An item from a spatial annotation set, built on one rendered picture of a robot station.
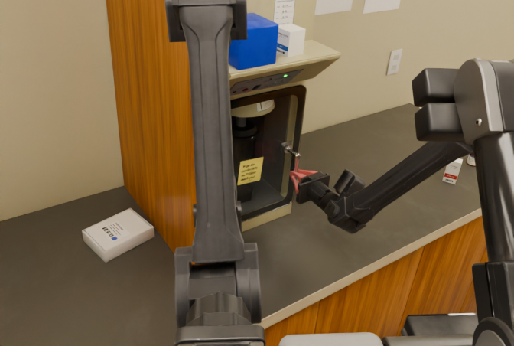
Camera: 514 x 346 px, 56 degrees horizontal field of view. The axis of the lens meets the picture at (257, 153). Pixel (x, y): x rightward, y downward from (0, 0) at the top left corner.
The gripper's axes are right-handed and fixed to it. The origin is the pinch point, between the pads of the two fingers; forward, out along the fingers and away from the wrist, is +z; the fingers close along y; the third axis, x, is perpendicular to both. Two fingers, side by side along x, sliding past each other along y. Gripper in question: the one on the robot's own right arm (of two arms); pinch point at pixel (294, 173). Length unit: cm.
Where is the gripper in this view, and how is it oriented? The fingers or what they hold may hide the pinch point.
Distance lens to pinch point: 138.6
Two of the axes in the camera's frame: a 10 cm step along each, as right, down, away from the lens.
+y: -8.3, 2.5, -4.9
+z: -5.5, -4.6, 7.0
